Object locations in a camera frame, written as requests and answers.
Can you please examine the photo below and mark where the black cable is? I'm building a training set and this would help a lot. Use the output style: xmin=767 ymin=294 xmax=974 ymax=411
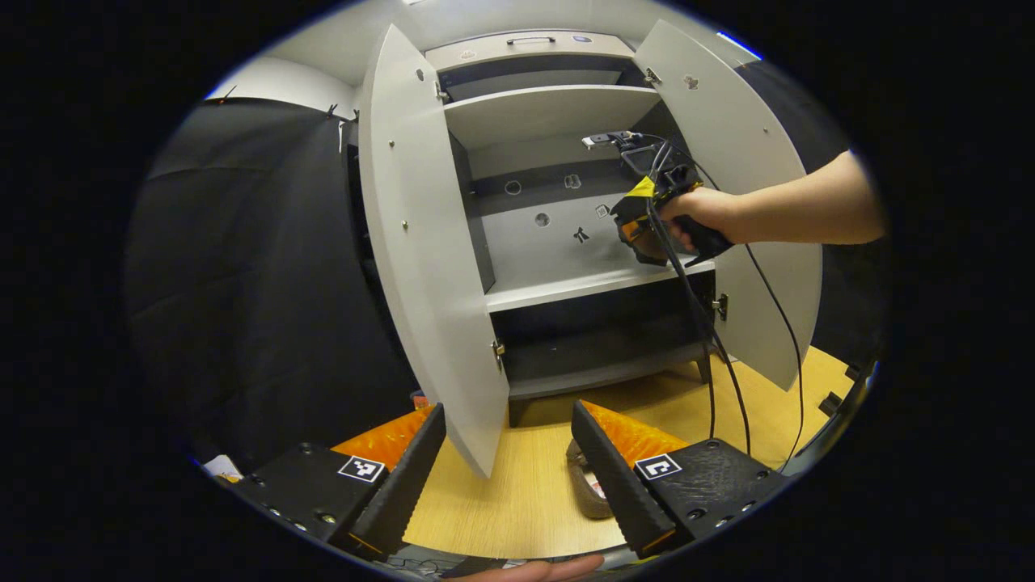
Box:
xmin=644 ymin=139 xmax=754 ymax=456
xmin=741 ymin=241 xmax=806 ymax=474

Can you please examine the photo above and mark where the white printed paper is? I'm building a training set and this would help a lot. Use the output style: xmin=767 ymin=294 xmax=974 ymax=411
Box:
xmin=201 ymin=454 xmax=244 ymax=485

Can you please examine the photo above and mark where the grey shoe cabinet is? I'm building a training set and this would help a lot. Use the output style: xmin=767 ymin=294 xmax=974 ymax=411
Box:
xmin=423 ymin=31 xmax=730 ymax=429

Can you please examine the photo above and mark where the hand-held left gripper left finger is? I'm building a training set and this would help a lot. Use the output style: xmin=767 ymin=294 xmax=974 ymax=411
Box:
xmin=233 ymin=403 xmax=448 ymax=560

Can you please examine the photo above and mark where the cabinet drawer front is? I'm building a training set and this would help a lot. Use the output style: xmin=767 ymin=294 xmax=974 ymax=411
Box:
xmin=425 ymin=32 xmax=636 ymax=73

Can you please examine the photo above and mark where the ceiling light panel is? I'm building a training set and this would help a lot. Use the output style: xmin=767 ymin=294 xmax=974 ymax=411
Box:
xmin=715 ymin=30 xmax=763 ymax=62

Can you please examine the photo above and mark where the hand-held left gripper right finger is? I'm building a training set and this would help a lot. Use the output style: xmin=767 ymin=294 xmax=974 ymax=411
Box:
xmin=570 ymin=399 xmax=795 ymax=560

